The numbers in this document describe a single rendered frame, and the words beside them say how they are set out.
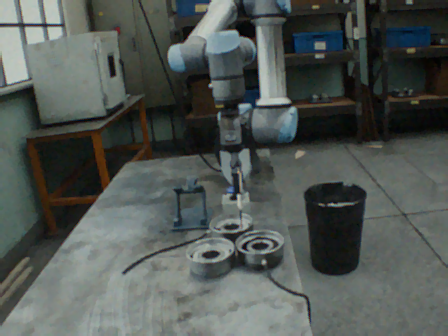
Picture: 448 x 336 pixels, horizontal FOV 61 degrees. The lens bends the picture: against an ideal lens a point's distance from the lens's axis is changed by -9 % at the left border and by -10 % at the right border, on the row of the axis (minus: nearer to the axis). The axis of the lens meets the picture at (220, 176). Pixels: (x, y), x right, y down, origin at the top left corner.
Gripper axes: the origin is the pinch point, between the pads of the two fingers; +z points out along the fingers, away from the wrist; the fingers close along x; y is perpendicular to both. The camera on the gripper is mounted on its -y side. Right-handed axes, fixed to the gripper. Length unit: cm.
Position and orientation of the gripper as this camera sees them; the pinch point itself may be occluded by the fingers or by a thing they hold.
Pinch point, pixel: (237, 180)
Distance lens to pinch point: 101.5
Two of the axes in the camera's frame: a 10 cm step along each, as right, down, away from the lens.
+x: -9.9, 0.8, 1.2
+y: 0.8, -3.4, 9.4
